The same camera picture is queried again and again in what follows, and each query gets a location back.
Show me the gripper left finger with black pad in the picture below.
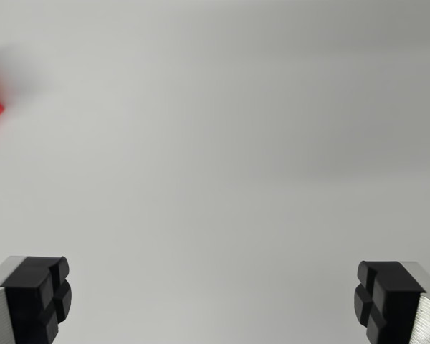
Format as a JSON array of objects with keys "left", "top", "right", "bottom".
[{"left": 0, "top": 255, "right": 72, "bottom": 344}]

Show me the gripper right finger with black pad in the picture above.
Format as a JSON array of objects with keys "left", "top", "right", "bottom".
[{"left": 353, "top": 260, "right": 430, "bottom": 344}]

